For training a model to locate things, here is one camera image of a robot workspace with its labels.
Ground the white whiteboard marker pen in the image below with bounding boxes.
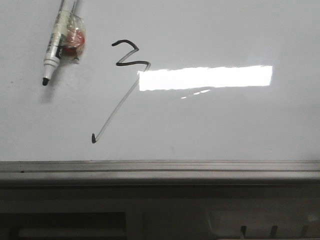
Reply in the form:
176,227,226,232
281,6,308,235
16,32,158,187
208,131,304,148
42,0,78,86

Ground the white glossy whiteboard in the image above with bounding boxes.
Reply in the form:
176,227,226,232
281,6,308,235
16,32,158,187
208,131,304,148
0,0,320,161

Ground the red taped marker attachment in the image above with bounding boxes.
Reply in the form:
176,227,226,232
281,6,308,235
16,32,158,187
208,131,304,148
60,14,86,64

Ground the grey aluminium whiteboard frame rail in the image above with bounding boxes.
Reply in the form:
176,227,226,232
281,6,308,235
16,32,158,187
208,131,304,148
0,160,320,188

